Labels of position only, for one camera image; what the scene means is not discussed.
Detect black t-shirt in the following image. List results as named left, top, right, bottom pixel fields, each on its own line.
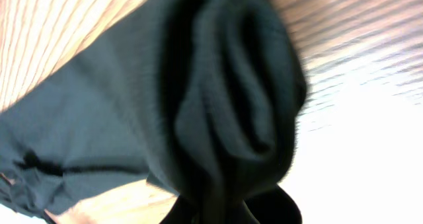
left=1, top=0, right=307, bottom=223

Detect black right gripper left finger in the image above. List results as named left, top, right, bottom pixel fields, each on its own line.
left=159, top=196, right=198, bottom=224

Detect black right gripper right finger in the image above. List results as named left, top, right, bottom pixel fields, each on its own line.
left=227, top=186, right=303, bottom=224

